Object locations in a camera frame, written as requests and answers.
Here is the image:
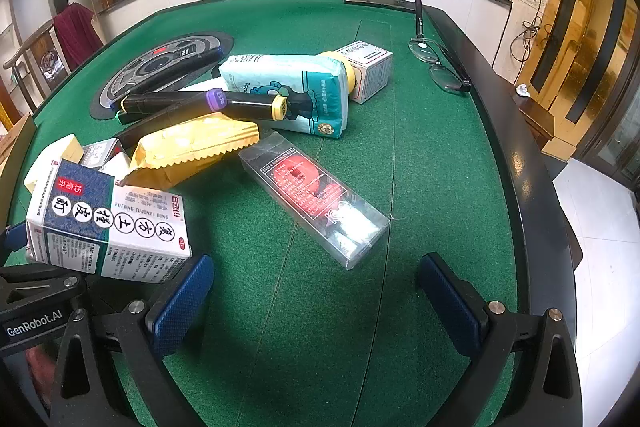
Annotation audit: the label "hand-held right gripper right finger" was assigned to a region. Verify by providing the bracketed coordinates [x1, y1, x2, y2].
[416, 252, 584, 427]

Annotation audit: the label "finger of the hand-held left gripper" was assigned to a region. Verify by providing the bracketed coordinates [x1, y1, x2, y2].
[0, 222, 29, 266]

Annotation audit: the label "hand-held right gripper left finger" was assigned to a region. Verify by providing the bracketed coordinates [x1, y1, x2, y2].
[45, 253, 216, 427]

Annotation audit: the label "white and blue medicine box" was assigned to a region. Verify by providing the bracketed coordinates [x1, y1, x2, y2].
[25, 157, 193, 285]

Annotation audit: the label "cardboard box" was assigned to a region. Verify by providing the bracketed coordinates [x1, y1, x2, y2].
[0, 112, 36, 168]

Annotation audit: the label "white rectangular box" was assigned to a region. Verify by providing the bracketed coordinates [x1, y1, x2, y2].
[238, 132, 391, 270]

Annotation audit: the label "yellow cylindrical container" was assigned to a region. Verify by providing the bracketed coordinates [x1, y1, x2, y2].
[320, 51, 360, 104]

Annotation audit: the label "small grey printed box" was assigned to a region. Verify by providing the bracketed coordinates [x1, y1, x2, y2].
[80, 139, 126, 168]

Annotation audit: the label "white paper carton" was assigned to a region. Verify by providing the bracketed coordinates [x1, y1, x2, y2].
[100, 152, 132, 180]

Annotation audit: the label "yellow zigzag-edged packet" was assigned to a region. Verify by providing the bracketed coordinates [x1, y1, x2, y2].
[117, 117, 261, 188]

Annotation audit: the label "carved wooden chair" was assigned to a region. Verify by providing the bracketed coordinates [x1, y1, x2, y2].
[4, 18, 71, 112]

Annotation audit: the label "brown wooden side cabinet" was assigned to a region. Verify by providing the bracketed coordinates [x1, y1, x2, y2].
[510, 82, 556, 148]

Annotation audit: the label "black marker yellow cap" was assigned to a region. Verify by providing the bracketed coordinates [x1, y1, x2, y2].
[224, 91, 313, 124]

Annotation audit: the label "dark red cloth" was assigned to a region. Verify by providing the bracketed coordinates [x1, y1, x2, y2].
[52, 3, 105, 72]

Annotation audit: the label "round grey table control panel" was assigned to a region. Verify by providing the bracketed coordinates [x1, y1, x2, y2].
[89, 31, 236, 120]

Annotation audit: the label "black-framed eyeglasses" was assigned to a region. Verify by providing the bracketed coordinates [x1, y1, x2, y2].
[409, 38, 472, 95]

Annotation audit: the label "small white cube box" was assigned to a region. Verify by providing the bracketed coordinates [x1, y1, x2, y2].
[336, 40, 394, 105]

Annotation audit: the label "light blue tissue pack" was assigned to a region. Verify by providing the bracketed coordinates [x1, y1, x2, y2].
[218, 53, 351, 140]

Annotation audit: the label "black marker pen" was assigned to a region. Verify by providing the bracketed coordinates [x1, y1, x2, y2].
[131, 48, 222, 86]

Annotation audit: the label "gold glass door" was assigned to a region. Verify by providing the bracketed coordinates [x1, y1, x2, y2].
[520, 0, 640, 178]

